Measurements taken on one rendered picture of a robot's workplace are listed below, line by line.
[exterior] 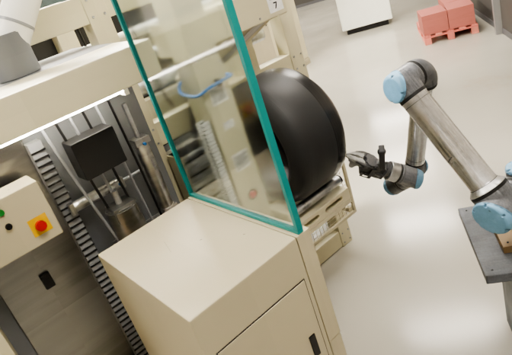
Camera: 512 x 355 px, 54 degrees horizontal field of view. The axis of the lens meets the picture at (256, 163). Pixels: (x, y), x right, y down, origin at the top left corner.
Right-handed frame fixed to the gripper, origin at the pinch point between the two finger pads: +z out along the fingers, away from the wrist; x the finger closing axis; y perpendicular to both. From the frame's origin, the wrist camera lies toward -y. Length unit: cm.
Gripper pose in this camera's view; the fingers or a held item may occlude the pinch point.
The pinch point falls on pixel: (348, 154)
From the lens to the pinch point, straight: 220.8
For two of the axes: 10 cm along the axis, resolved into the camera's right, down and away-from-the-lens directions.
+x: 0.8, -7.2, 6.9
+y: -3.2, 6.4, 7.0
